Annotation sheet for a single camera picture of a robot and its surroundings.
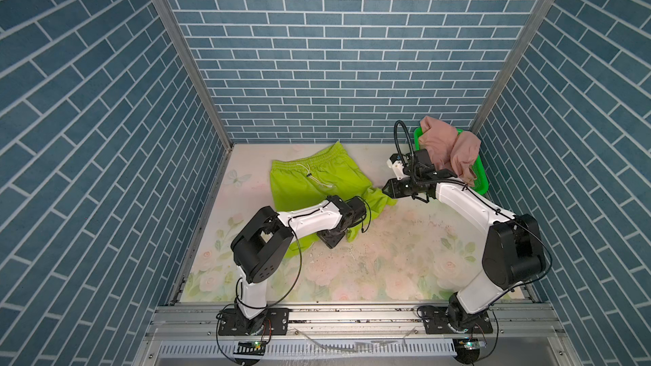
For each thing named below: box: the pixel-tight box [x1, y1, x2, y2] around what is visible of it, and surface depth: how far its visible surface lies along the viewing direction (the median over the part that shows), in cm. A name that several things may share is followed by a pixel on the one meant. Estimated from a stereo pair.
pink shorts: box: [418, 116, 482, 188], surface depth 113 cm
